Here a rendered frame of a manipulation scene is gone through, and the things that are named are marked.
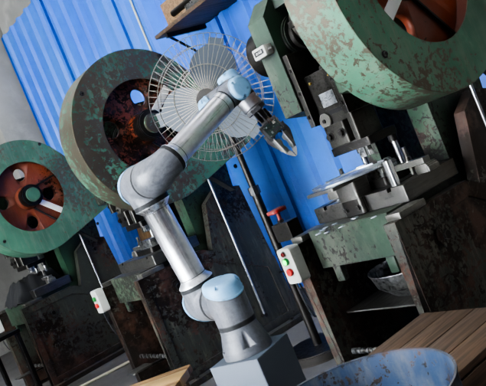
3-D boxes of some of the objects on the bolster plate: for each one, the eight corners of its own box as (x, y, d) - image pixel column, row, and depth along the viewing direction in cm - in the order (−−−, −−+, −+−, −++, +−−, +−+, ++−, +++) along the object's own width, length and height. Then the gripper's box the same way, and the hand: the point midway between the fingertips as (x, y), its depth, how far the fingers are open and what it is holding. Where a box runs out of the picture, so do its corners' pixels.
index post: (396, 185, 234) (386, 158, 233) (389, 188, 236) (379, 161, 236) (401, 183, 235) (390, 156, 235) (395, 184, 238) (384, 158, 237)
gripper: (243, 116, 235) (285, 165, 235) (263, 98, 234) (306, 146, 234) (245, 117, 243) (286, 164, 243) (265, 99, 242) (306, 146, 242)
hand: (293, 152), depth 241 cm, fingers closed
